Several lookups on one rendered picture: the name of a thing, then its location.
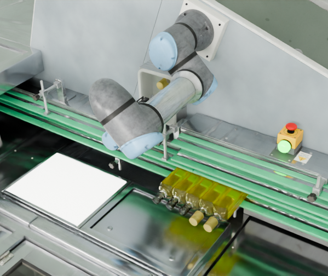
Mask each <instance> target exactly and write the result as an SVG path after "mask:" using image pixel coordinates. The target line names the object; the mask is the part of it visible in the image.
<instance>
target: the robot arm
mask: <svg viewBox="0 0 328 276"><path fill-rule="evenodd" d="M213 39H214V28H213V25H212V23H211V21H210V19H209V18H208V17H207V16H206V15H205V14H204V13H203V12H201V11H199V10H196V9H189V10H186V11H184V12H183V13H181V14H180V15H179V16H178V17H177V19H176V21H175V23H174V24H173V25H172V26H170V27H169V28H167V29H166V30H164V31H163V32H160V33H159V34H157V35H156V36H155V37H154V38H153V39H152V40H151V42H150V44H149V56H150V59H151V61H152V63H153V64H154V65H155V67H156V68H158V69H161V70H162V71H168V72H169V74H170V75H171V76H172V78H171V81H170V84H169V85H167V86H166V87H165V88H164V89H162V90H161V91H160V92H159V93H157V94H156V95H155V96H154V95H153V94H152V95H151V97H150V100H149V98H147V97H145V98H143V97H141V98H139V99H138V100H137V101H135V99H134V98H133V97H132V95H131V94H130V93H129V92H128V91H127V90H126V89H125V88H124V87H123V86H121V85H120V84H119V83H117V82H116V81H114V80H112V79H109V78H101V79H98V80H97V81H95V82H94V83H93V84H92V85H91V87H90V89H89V102H90V105H91V108H92V110H93V113H94V115H95V117H96V118H97V120H98V121H99V122H100V123H101V125H102V126H103V127H104V128H105V130H106V132H105V133H104V134H103V135H102V142H103V144H104V145H105V146H106V147H107V148H108V149H109V150H112V151H114V150H116V149H118V148H120V150H121V152H123V153H124V154H125V155H126V156H127V158H129V159H135V158H137V157H138V156H140V155H142V154H143V153H145V152H146V151H148V150H150V149H151V148H152V147H154V146H155V145H157V144H159V143H160V142H162V141H163V140H164V138H163V135H162V132H163V130H164V124H165V123H166V122H167V121H169V120H170V119H171V118H172V117H173V116H174V115H175V114H176V113H177V112H178V111H180V110H181V109H182V108H183V107H184V106H185V105H187V104H193V105H198V104H200V103H201V102H203V101H204V100H205V99H207V98H208V97H209V96H210V95H211V94H212V93H213V92H214V91H215V89H216V88H217V86H218V82H217V80H216V78H215V76H214V75H213V74H212V73H211V72H210V70H209V69H208V68H207V66H206V64H205V63H204V62H203V61H202V59H201V58H200V57H199V55H198V54H197V53H196V51H202V50H204V49H206V48H207V47H208V46H209V45H210V44H211V43H212V41H213ZM140 99H141V101H139V100H140ZM138 101H139V102H138Z"/></svg>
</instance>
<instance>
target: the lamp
mask: <svg viewBox="0 0 328 276"><path fill-rule="evenodd" d="M291 147H292V145H291V142H290V141H288V140H286V139H283V140H281V141H280V142H279V144H278V149H279V151H280V152H283V153H287V152H288V151H289V150H290V149H291Z"/></svg>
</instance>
